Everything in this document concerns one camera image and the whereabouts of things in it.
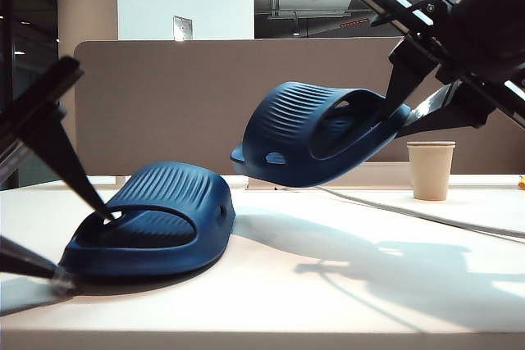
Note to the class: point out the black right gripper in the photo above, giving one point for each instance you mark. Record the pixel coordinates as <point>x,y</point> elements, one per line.
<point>484,30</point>

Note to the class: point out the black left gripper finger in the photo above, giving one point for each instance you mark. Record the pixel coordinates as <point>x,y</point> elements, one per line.
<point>37,266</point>

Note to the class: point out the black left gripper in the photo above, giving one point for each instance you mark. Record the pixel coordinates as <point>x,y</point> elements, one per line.
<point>37,100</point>

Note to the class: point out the blue ribbed rubber slipper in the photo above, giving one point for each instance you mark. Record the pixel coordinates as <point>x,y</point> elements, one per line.
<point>184,190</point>
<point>287,120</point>

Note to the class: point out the beige paper cup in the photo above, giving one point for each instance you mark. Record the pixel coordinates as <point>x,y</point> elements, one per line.
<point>430,174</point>

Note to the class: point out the red led sign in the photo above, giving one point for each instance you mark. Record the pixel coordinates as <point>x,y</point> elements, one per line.
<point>353,23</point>

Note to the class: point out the brown desk divider panel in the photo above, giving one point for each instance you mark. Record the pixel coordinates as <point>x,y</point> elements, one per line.
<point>164,100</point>

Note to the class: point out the dark framed glass partition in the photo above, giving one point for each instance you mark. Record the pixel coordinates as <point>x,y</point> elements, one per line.
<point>33,18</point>

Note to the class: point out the white divider bracket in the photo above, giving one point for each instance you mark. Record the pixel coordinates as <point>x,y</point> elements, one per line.
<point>120,180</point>

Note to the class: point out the metal wall switch plate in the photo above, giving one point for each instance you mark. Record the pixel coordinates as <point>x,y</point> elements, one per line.
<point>183,28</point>

